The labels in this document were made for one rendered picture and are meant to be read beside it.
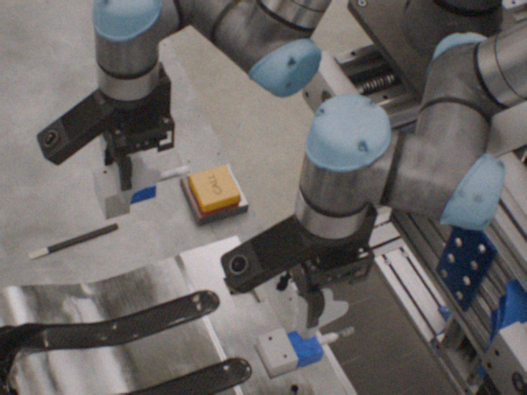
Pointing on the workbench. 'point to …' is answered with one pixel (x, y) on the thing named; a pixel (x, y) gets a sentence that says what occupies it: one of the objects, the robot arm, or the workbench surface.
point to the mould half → (140, 350)
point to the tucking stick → (72, 241)
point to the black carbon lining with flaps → (166, 321)
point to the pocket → (244, 296)
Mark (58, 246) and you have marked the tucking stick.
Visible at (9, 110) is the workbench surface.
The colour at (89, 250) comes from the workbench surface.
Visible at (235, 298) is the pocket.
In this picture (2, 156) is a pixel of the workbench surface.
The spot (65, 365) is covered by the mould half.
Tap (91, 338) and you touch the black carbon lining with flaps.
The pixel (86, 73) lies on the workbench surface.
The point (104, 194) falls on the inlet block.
